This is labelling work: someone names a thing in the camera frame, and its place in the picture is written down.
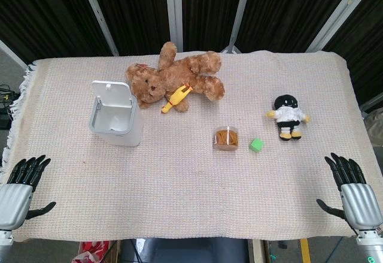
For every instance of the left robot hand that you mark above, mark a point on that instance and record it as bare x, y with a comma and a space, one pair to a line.
13, 197

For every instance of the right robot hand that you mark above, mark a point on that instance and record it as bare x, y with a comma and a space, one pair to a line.
357, 198

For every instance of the white lidded trash bin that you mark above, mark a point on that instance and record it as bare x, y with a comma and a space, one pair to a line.
115, 114

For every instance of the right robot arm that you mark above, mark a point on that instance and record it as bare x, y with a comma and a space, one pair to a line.
369, 246

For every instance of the dark robot base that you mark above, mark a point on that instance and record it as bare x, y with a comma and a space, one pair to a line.
185, 251

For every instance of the red and white plastic bag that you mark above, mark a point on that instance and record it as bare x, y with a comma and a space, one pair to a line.
89, 251

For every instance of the black and white plush doll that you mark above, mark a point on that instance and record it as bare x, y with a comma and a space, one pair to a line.
288, 116

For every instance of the green cube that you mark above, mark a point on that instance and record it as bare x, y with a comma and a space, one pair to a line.
256, 145

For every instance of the clear jar of rubber bands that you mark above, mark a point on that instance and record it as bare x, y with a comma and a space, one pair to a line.
226, 138

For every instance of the beige woven tablecloth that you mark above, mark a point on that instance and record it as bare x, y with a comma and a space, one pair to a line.
191, 179

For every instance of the yellow rubber chicken toy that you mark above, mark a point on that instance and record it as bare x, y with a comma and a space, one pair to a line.
175, 98

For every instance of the brown teddy bear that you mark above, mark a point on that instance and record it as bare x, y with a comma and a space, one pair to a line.
176, 75

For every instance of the grey metal frame post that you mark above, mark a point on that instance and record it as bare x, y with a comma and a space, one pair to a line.
174, 10
100, 14
236, 20
338, 13

